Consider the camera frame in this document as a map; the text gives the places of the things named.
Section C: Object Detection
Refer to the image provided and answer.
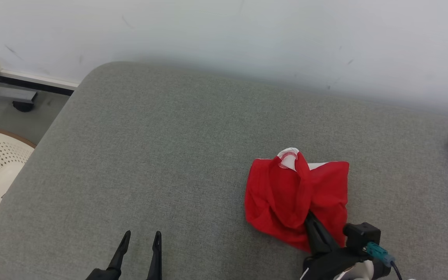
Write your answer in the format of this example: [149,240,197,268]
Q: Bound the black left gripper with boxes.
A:
[85,231,162,280]

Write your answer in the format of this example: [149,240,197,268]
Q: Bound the red shorts white side panels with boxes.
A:
[244,148,350,252]

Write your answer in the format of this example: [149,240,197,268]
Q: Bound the black cable teal connector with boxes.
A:
[366,242,403,280]

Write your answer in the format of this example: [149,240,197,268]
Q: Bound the white and black wall baseboard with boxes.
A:
[0,70,80,96]

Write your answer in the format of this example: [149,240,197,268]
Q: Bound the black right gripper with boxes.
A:
[301,212,392,280]

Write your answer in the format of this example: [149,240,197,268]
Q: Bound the grey metal frame with caster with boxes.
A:
[0,51,38,112]

